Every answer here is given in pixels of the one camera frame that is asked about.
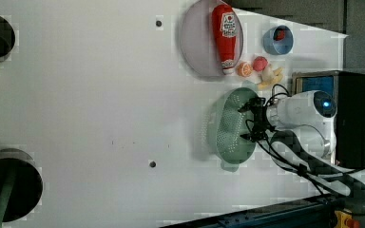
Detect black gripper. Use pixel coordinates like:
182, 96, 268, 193
238, 97, 275, 142

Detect mint green strainer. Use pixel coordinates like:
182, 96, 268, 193
206, 82, 258, 172

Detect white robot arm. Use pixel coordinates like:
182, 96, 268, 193
239, 90, 365, 213

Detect yellow plush banana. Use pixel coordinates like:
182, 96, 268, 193
258, 65, 283, 90

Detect orange slice toy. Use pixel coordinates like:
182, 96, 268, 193
237, 62, 253, 78

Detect red plush strawberry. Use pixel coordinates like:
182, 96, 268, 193
253, 56, 268, 72

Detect blue bowl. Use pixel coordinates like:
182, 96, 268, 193
262, 26, 294, 55

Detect grey round plate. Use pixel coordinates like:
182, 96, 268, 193
180, 0, 243, 77

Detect small red toy in bowl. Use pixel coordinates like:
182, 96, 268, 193
274, 28, 286, 41

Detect red plush ketchup bottle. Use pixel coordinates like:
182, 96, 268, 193
211, 5, 237, 75

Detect black toaster oven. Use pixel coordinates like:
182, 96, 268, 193
292, 70, 365, 168

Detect yellow red emergency button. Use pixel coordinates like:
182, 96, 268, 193
334, 211, 360, 228

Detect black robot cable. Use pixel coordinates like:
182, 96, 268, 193
245, 84, 365, 218

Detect black pan with green handle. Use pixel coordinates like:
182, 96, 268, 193
0, 148, 44, 228

